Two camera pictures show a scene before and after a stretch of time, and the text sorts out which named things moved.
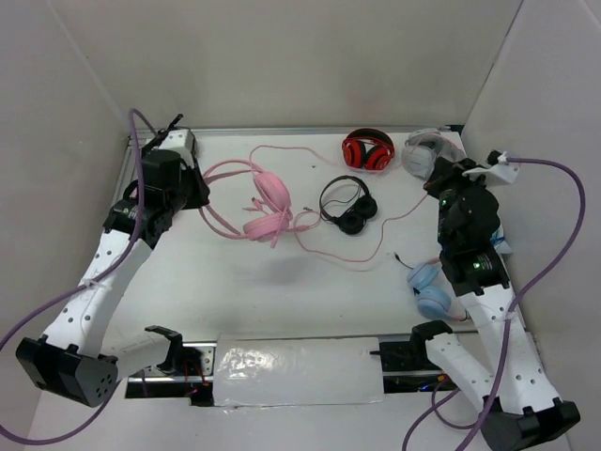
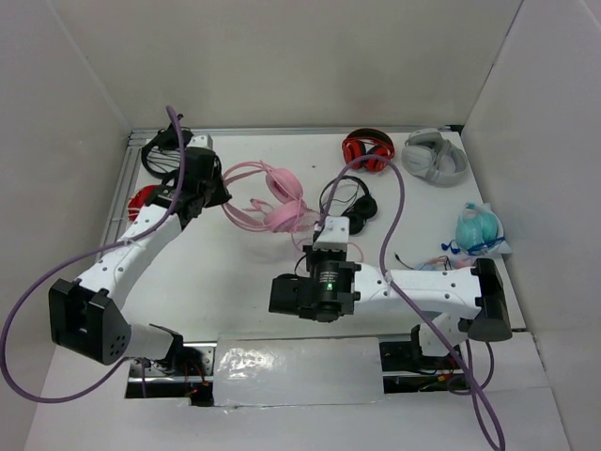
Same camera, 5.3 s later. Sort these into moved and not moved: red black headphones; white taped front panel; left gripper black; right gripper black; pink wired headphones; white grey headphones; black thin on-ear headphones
Moved: left gripper black; pink wired headphones; right gripper black
Not moved: red black headphones; black thin on-ear headphones; white taped front panel; white grey headphones
